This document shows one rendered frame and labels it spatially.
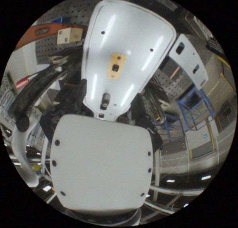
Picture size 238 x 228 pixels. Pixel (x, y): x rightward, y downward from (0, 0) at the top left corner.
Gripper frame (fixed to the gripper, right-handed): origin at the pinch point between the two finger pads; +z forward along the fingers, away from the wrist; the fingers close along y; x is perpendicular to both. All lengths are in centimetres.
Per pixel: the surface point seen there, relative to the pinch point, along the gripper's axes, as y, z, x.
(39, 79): -13.8, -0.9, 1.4
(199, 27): 12.2, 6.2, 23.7
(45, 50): -65, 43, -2
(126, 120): 19.8, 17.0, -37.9
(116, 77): 1.3, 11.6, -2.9
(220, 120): 1184, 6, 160
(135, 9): -1.0, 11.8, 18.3
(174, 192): 295, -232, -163
